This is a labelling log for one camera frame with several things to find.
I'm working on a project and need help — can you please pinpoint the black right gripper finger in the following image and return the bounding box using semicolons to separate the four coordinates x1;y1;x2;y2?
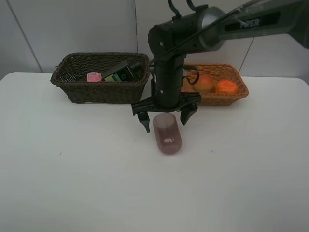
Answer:
180;103;198;125
137;112;150;133

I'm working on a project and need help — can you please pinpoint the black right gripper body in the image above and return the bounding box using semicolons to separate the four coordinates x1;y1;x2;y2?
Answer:
131;93;201;115

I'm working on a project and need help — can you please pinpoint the purple plastic cup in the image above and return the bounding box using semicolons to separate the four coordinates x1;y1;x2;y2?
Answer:
153;113;182;155

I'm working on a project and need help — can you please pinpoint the red yellow bun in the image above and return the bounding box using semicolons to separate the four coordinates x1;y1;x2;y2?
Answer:
194;74;215;93

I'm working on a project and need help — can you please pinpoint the orange mandarin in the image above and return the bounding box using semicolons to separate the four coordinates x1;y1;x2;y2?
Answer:
215;80;239;95

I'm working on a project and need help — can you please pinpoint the black green Mentholatum bottle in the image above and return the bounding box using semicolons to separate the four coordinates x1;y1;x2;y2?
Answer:
102;60;141;82

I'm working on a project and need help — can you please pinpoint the pink tube bottle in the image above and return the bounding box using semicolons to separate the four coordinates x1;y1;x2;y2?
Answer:
86;72;102;82

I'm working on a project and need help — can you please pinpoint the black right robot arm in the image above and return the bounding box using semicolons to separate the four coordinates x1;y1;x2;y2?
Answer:
132;0;309;129

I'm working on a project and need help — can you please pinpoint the orange wicker basket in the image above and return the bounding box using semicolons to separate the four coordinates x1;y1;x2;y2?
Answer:
181;63;249;106

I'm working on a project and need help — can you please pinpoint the dark brown wicker basket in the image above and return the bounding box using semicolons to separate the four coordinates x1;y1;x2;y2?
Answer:
50;52;150;104

